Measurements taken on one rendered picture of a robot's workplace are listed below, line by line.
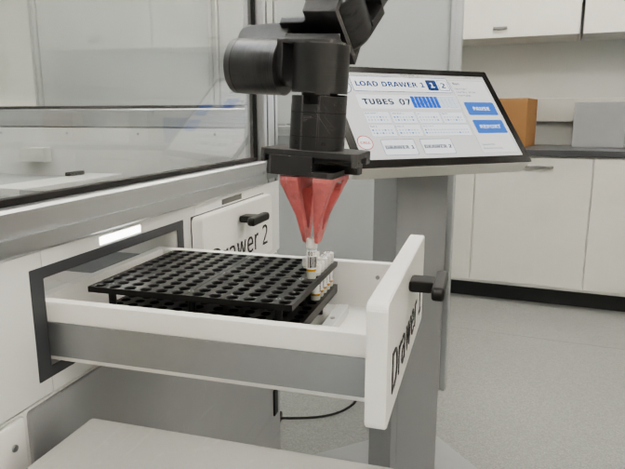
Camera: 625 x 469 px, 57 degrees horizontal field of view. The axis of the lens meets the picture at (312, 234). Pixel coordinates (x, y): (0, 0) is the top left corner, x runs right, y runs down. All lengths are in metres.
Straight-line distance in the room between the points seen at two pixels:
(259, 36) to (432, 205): 1.00
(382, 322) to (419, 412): 1.28
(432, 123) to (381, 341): 1.08
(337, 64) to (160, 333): 0.31
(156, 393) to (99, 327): 0.25
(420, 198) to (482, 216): 2.02
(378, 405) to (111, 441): 0.28
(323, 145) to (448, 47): 1.69
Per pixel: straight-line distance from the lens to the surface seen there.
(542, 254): 3.55
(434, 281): 0.59
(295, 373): 0.51
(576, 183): 3.49
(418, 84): 1.57
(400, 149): 1.39
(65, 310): 0.61
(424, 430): 1.77
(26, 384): 0.62
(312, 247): 0.62
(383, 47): 2.29
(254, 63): 0.61
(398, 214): 1.50
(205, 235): 0.86
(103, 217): 0.68
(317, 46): 0.58
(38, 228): 0.61
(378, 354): 0.47
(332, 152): 0.58
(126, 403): 0.77
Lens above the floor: 1.07
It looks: 11 degrees down
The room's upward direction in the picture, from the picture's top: straight up
